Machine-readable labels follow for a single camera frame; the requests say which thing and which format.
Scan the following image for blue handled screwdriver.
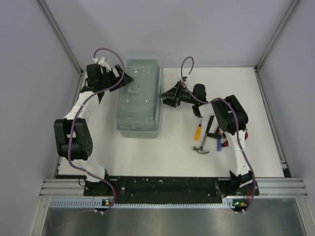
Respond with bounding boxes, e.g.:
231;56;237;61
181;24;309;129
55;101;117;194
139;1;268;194
217;139;222;152

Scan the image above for aluminium frame rail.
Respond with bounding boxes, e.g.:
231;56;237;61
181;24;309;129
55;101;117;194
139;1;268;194
39;177;308;198

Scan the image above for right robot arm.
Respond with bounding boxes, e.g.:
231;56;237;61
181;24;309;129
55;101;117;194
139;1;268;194
161;81;254;195

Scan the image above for red handled pliers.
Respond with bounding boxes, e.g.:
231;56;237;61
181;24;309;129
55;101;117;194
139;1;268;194
221;131;248;148

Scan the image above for claw hammer black handle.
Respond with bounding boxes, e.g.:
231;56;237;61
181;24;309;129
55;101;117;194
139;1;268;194
192;116;215;154

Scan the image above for grey slotted cable duct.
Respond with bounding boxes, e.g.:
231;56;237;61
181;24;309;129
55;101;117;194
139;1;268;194
49;198;236;209

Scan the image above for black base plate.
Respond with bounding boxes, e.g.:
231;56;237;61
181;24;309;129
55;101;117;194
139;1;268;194
84;176;259;204

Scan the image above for translucent green tool box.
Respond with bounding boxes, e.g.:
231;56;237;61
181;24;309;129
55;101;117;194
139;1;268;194
115;58;161;139

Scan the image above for orange handled screwdriver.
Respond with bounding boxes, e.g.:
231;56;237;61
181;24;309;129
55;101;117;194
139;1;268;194
194;118;203;142

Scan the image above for small black mallet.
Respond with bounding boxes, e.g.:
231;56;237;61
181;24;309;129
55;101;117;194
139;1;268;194
207;126;222;139

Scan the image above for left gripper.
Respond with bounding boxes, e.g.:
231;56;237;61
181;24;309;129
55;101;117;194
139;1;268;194
100;65;134;92

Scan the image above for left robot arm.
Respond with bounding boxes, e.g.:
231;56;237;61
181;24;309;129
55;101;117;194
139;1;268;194
54;62;134;195

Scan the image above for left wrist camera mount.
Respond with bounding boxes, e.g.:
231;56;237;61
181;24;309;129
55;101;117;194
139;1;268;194
93;57;111;71

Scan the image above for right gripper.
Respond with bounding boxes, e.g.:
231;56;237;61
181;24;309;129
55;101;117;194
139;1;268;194
160;82;197;108

